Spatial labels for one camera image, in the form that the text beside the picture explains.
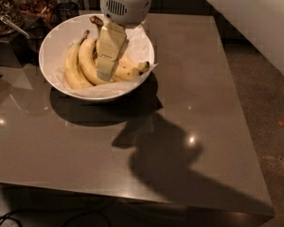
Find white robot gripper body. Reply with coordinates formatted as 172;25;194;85
100;0;151;26

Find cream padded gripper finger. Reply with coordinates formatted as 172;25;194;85
97;22;127;81

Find yellow banana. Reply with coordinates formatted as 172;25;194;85
90;15;143;81
79;39;106;85
63;30;92;89
117;40;151;74

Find white ceramic bowl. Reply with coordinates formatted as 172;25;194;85
39;14;156;102

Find glass jar of snacks right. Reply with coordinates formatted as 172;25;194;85
16;0;60;29

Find black wire basket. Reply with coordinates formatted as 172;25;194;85
56;2;79;22

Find metal scoop handle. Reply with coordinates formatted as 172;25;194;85
0;15;29;39

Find black cables on floor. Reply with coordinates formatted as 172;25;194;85
0;201;117;227

